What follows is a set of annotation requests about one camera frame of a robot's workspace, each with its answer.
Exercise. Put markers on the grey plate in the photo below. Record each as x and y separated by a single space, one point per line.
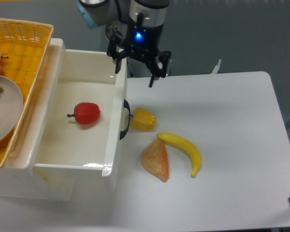
11 106

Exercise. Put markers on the yellow woven basket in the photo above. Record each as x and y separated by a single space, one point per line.
23 45

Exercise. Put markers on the red toy bell pepper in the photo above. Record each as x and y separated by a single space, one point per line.
86 113

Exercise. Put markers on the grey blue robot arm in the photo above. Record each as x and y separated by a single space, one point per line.
114 14

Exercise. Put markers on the white metal frame bracket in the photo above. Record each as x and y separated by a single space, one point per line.
216 67

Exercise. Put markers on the orange toy bread slice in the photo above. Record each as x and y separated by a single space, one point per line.
155 160

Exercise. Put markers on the yellow toy bell pepper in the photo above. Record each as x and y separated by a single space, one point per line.
142 119

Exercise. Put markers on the yellow toy banana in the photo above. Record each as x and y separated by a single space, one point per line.
186 147

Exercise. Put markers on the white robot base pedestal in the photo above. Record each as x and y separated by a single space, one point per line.
137 68

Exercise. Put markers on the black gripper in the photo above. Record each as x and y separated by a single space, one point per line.
140 43

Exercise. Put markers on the white drawer cabinet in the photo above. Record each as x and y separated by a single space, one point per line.
19 177

